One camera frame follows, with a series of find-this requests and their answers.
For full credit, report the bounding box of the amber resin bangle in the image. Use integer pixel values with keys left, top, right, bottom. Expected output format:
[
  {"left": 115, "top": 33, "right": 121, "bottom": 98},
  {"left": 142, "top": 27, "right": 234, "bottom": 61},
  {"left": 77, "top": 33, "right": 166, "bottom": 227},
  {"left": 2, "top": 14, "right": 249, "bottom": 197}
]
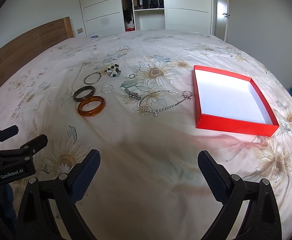
[{"left": 77, "top": 96, "right": 106, "bottom": 117}]

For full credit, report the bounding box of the dark olive bangle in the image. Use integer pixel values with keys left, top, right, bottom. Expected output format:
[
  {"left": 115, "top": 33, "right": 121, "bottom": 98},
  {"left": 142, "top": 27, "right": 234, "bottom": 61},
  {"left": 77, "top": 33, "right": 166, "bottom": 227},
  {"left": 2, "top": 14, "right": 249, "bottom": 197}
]
[{"left": 72, "top": 85, "right": 96, "bottom": 102}]

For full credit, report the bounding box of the small silver beaded bracelet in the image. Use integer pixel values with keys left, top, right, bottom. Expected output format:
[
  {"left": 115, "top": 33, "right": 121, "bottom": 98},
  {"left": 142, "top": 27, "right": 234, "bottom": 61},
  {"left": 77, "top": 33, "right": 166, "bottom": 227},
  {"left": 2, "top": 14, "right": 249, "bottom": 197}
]
[{"left": 101, "top": 83, "right": 115, "bottom": 94}]

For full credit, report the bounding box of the silver watch chain bracelet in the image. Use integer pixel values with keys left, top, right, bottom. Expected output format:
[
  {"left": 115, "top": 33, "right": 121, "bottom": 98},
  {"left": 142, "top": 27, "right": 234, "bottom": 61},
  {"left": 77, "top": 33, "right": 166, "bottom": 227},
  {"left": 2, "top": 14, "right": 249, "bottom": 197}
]
[{"left": 124, "top": 88, "right": 142, "bottom": 101}]

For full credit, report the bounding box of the long silver pearl necklace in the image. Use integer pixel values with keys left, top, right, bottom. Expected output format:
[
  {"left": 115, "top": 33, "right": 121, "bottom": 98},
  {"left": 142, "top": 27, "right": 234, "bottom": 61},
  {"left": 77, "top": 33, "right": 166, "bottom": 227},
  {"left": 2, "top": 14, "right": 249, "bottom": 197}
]
[{"left": 138, "top": 89, "right": 194, "bottom": 118}]

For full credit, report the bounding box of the wooden headboard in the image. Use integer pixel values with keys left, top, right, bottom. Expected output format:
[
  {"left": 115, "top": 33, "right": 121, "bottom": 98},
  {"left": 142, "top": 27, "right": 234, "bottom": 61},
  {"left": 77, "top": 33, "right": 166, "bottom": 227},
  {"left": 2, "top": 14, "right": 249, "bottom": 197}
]
[{"left": 0, "top": 16, "right": 74, "bottom": 87}]

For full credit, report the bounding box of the thin grey metal bangle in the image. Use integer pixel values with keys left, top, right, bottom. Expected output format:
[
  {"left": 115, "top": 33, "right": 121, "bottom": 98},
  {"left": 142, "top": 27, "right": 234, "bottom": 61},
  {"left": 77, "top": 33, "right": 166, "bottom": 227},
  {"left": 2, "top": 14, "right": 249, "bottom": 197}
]
[{"left": 84, "top": 72, "right": 102, "bottom": 85}]

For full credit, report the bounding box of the floral white bed sheet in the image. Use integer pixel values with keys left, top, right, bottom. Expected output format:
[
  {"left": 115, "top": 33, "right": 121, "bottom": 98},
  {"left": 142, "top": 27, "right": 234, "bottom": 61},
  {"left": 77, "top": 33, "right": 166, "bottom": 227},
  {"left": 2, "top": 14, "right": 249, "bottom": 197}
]
[{"left": 0, "top": 30, "right": 292, "bottom": 239}]

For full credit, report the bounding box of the red shallow cardboard box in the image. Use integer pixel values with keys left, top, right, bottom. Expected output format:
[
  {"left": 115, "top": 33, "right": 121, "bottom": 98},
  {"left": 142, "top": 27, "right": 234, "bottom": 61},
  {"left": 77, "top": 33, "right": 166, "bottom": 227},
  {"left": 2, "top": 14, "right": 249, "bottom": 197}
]
[{"left": 193, "top": 65, "right": 279, "bottom": 137}]

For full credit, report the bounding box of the red item in wardrobe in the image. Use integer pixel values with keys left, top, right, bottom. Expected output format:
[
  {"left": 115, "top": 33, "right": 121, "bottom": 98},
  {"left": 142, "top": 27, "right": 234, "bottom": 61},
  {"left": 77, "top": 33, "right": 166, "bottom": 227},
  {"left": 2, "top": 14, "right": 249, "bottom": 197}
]
[{"left": 125, "top": 27, "right": 135, "bottom": 32}]

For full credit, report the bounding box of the white wardrobe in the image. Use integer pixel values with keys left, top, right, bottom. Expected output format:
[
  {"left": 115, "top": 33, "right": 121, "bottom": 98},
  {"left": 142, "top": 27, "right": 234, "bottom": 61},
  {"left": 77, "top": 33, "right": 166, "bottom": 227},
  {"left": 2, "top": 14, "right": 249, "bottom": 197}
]
[{"left": 79, "top": 0, "right": 213, "bottom": 37}]

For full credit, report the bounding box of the white room door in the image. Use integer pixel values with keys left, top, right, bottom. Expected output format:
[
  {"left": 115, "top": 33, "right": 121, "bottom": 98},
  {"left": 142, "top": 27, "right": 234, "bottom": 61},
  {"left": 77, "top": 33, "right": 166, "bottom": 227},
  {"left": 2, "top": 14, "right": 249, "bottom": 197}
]
[{"left": 215, "top": 0, "right": 230, "bottom": 42}]

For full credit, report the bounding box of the black white bead bracelet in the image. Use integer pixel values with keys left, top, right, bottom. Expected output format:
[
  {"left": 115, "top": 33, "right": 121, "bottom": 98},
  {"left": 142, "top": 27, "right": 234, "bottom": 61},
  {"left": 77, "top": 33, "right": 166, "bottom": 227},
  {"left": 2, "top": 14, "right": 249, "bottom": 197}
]
[{"left": 104, "top": 64, "right": 122, "bottom": 78}]

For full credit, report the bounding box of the wall socket plate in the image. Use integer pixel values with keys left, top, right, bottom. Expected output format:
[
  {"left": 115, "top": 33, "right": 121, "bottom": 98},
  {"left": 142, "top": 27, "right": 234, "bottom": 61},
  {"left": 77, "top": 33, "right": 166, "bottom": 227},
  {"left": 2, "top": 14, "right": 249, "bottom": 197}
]
[{"left": 77, "top": 28, "right": 83, "bottom": 34}]

